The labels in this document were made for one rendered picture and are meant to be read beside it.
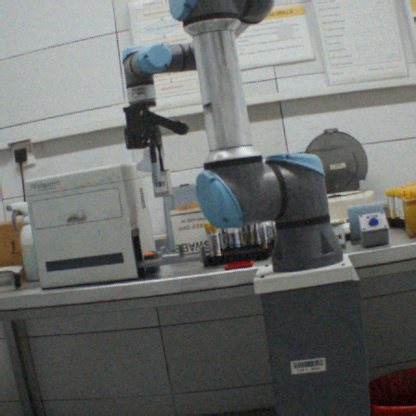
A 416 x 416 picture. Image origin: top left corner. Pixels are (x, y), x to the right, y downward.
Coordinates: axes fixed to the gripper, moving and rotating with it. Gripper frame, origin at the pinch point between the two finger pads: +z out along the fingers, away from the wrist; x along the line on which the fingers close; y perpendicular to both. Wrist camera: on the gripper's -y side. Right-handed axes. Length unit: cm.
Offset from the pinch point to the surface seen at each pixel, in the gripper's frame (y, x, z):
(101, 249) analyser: 17.4, 4.9, 15.6
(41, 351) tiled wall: 69, -58, 57
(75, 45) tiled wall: 37, -59, -52
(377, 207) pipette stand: -54, -7, 16
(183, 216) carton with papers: 0.7, -24.9, 12.0
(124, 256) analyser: 11.6, 4.7, 18.3
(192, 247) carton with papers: -0.6, -25.0, 21.2
